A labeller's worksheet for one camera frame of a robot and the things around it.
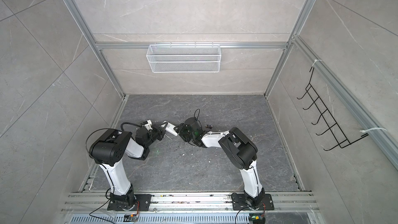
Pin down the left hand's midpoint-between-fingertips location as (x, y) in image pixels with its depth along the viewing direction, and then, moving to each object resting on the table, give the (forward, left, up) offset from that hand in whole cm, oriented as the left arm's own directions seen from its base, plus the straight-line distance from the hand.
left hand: (168, 119), depth 93 cm
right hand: (-5, -4, -4) cm, 7 cm away
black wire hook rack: (-28, -75, +23) cm, 83 cm away
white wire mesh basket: (+35, -10, +20) cm, 42 cm away
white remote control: (-5, -1, -1) cm, 5 cm away
